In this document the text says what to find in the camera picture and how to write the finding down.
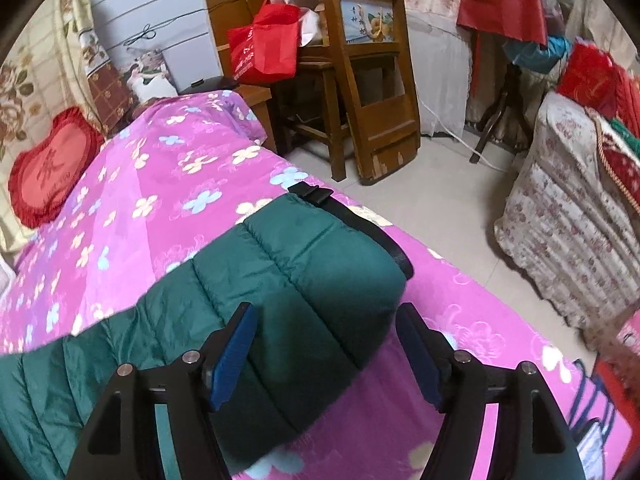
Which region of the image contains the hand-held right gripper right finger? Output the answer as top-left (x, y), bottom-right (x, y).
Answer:
top-left (395, 302), bottom-right (586, 480)

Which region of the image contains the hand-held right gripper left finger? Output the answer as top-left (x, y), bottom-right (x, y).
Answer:
top-left (65, 302), bottom-right (258, 480)

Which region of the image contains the green puffer jacket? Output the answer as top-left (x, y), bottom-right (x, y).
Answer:
top-left (0, 182), bottom-right (416, 480)

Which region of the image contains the pink floral blanket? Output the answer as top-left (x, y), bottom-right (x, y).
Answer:
top-left (0, 89), bottom-right (631, 480)

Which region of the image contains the floral covered sofa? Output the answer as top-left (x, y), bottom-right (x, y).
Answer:
top-left (492, 92), bottom-right (640, 346)

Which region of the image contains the wooden folding chair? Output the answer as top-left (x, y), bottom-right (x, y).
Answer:
top-left (317, 0), bottom-right (423, 183)

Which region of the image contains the wooden nightstand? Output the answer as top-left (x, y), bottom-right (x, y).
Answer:
top-left (237, 85), bottom-right (278, 153)

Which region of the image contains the red heart-shaped pillow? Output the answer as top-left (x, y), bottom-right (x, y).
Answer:
top-left (7, 106), bottom-right (106, 233)

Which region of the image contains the black stand leg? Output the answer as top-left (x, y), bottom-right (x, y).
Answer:
top-left (470, 65), bottom-right (523, 163)

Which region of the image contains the black flat device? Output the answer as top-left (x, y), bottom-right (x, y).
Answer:
top-left (180, 77), bottom-right (238, 95)

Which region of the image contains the red green embroidered cloth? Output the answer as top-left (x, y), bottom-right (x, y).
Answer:
top-left (595, 110), bottom-right (640, 211)

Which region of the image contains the white animal picture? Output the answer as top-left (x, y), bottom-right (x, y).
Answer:
top-left (125, 50), bottom-right (178, 101)

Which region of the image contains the floral plaid pillow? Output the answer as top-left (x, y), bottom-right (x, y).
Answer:
top-left (87, 32), bottom-right (135, 133)

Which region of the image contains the white lace floral cloth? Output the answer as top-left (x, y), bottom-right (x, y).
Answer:
top-left (345, 0), bottom-right (476, 136)

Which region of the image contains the red shopping bag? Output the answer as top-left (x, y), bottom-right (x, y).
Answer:
top-left (227, 2), bottom-right (303, 86)

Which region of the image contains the red cushion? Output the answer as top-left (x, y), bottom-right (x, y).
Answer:
top-left (557, 42), bottom-right (640, 121)

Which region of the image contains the teal cloth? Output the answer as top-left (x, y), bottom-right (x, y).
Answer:
top-left (502, 35), bottom-right (571, 73)

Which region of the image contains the beige floral bed cloth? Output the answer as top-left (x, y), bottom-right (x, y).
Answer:
top-left (0, 0), bottom-right (101, 256)

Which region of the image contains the white striped cabinet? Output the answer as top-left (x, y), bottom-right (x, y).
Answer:
top-left (90, 0), bottom-right (223, 96)

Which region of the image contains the red hanging cloth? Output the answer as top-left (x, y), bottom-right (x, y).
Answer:
top-left (457, 0), bottom-right (548, 46)

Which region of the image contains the white floor cable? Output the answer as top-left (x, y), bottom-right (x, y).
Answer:
top-left (420, 95), bottom-right (521, 171)

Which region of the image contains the black cable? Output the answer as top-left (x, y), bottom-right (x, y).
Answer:
top-left (122, 24), bottom-right (157, 47)

